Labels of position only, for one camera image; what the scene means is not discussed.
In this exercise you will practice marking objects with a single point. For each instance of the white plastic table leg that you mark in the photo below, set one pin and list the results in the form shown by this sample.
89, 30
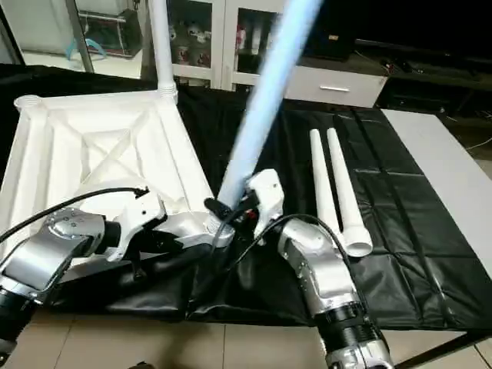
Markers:
323, 184
265, 100
346, 192
161, 46

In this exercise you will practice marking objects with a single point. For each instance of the white plastic table top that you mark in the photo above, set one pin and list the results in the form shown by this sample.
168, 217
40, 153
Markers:
100, 146

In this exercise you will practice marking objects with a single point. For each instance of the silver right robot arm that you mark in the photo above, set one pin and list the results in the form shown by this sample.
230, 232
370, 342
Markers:
323, 269

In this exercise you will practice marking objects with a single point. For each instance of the white drawer unit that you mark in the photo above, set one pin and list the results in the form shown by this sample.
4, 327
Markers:
338, 86

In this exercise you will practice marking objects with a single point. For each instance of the white glass door cabinet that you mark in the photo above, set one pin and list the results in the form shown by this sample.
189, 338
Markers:
207, 38

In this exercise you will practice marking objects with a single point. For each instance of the black plastic mat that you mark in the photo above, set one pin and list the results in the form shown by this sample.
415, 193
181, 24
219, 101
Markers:
415, 254

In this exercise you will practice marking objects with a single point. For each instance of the grey metal storage rack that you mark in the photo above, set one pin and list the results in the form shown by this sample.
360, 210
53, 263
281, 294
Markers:
111, 34

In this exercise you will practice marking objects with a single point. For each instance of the white side board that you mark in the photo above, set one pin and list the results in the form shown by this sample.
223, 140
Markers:
446, 177

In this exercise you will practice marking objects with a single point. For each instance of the teal small stool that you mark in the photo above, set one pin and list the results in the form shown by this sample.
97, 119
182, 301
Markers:
86, 49

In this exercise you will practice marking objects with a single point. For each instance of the black metal table leg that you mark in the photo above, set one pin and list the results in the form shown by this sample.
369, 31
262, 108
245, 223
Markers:
446, 350

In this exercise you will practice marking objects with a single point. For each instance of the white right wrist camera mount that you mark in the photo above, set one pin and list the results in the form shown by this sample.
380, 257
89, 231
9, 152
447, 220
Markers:
265, 196

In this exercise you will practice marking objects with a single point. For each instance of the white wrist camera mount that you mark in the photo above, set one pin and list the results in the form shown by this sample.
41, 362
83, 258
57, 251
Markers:
265, 196
138, 219

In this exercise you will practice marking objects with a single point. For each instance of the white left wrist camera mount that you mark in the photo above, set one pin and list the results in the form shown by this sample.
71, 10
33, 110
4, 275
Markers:
138, 219

